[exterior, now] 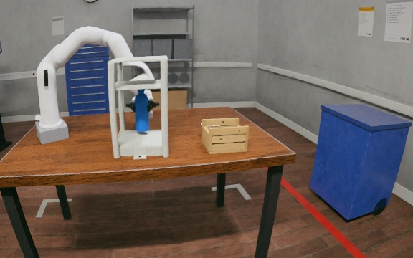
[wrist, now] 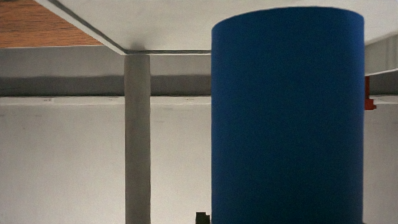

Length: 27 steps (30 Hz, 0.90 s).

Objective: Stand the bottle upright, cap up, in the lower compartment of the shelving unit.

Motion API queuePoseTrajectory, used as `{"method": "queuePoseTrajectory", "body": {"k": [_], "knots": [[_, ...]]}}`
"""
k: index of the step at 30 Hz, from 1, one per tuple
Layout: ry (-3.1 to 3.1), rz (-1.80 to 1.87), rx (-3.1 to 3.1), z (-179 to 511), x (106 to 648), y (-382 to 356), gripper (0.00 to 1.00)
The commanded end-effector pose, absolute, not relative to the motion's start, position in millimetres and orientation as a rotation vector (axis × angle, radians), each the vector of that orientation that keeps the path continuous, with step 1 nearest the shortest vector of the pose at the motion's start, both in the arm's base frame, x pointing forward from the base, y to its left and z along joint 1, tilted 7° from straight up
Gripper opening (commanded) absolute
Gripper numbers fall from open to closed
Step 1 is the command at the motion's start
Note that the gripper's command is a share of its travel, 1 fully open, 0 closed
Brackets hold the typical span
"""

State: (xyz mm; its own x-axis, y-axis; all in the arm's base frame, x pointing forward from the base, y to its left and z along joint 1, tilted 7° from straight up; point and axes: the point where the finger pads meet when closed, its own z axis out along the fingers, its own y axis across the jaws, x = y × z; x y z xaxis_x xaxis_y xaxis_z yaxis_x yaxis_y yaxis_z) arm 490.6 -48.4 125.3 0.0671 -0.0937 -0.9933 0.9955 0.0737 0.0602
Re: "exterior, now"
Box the white shelving unit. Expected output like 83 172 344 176
108 56 169 159

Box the small wooden crate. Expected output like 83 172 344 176
202 118 249 154

